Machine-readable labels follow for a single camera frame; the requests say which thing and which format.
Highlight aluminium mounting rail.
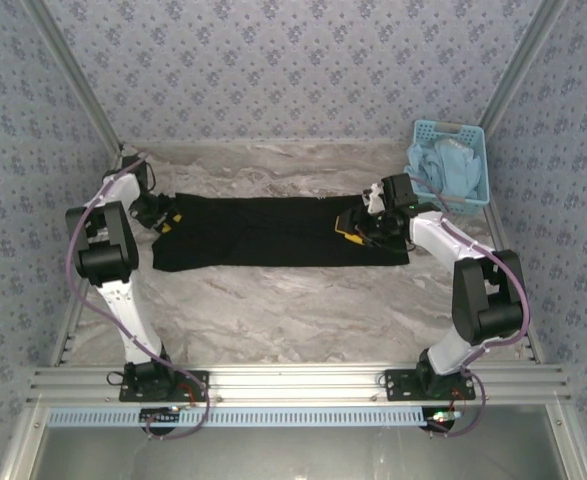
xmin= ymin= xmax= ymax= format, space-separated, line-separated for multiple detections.
xmin=26 ymin=363 xmax=572 ymax=406

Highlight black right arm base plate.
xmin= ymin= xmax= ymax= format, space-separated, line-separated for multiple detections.
xmin=384 ymin=368 xmax=477 ymax=403

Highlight thin black right gripper cable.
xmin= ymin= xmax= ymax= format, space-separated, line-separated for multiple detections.
xmin=361 ymin=234 xmax=420 ymax=252

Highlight light blue slotted cable duct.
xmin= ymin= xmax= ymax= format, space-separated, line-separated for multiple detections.
xmin=46 ymin=405 xmax=425 ymax=429

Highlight black t-shirt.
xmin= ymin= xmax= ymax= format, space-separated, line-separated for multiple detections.
xmin=151 ymin=191 xmax=411 ymax=274

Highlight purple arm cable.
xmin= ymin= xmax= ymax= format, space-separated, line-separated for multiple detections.
xmin=66 ymin=153 xmax=212 ymax=442
xmin=406 ymin=176 xmax=532 ymax=439

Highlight light blue plastic basket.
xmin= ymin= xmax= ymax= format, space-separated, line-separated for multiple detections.
xmin=404 ymin=119 xmax=492 ymax=218

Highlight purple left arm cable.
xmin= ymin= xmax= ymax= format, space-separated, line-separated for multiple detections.
xmin=66 ymin=153 xmax=212 ymax=442

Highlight light blue t-shirt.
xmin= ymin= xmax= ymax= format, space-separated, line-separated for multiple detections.
xmin=406 ymin=137 xmax=485 ymax=202

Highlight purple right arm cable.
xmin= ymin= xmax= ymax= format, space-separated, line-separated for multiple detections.
xmin=406 ymin=176 xmax=532 ymax=439

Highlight aluminium frame post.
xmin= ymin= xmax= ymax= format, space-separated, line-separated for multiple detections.
xmin=21 ymin=0 xmax=127 ymax=151
xmin=477 ymin=0 xmax=570 ymax=139

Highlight grey metal panel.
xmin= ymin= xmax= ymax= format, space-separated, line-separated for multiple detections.
xmin=0 ymin=403 xmax=587 ymax=480

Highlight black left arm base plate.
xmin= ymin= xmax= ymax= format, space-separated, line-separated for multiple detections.
xmin=117 ymin=368 xmax=211 ymax=404

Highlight black right controller board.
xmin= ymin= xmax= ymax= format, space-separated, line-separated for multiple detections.
xmin=421 ymin=406 xmax=463 ymax=432

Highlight black left controller board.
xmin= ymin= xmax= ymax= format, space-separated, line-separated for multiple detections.
xmin=139 ymin=406 xmax=183 ymax=427

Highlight black controller board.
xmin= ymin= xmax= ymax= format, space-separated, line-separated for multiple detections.
xmin=421 ymin=406 xmax=463 ymax=432
xmin=139 ymin=406 xmax=183 ymax=427

